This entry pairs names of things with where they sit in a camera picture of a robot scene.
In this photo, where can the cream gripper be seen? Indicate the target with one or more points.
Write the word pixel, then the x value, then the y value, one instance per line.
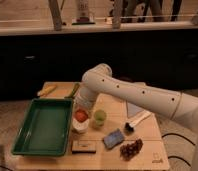
pixel 86 99

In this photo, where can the orange-red apple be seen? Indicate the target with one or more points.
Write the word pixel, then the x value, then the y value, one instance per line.
pixel 80 115

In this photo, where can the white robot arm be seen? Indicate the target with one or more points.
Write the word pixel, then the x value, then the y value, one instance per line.
pixel 177 106

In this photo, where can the green plastic cup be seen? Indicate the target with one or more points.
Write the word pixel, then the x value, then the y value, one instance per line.
pixel 99 117

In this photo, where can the white paper cup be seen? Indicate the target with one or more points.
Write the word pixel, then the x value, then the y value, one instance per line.
pixel 80 127

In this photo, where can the brown rectangular block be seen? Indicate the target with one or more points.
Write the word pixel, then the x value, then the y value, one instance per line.
pixel 83 146

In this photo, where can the light blue triangular cloth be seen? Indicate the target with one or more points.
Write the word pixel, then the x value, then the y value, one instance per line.
pixel 132 110

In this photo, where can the green plastic tray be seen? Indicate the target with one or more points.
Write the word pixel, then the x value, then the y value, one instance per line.
pixel 45 128

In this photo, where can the blue sponge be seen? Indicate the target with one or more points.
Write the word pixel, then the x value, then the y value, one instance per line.
pixel 112 139

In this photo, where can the bunch of dark grapes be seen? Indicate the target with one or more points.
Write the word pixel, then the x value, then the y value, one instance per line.
pixel 128 151

